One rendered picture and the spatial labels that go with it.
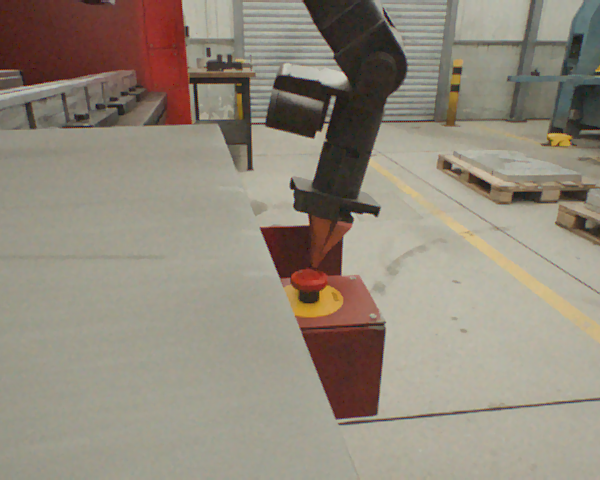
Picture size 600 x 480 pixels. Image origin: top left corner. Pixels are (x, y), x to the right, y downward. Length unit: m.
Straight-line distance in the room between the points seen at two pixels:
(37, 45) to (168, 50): 0.53
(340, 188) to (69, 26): 1.86
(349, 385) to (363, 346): 0.05
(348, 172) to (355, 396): 0.24
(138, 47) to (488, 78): 7.17
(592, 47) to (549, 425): 6.18
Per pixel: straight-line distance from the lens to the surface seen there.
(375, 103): 0.47
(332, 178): 0.51
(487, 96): 8.74
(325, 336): 0.44
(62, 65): 2.26
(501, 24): 8.75
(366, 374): 0.48
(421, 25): 8.12
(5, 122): 0.71
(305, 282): 0.45
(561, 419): 1.67
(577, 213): 3.28
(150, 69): 2.20
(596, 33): 7.36
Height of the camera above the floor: 1.02
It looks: 22 degrees down
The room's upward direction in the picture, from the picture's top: straight up
